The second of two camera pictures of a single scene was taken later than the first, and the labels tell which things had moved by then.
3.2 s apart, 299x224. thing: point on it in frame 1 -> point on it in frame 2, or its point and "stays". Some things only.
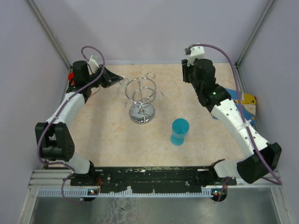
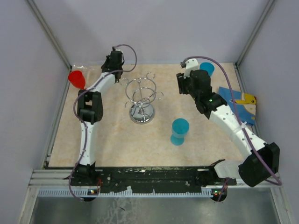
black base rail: x=187 y=179 stays
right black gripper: x=185 y=70 -> x=182 y=82
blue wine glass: x=180 y=128 stays
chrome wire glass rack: x=142 y=92 stays
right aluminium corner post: x=252 y=36 stays
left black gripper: x=105 y=76 -> x=117 y=74
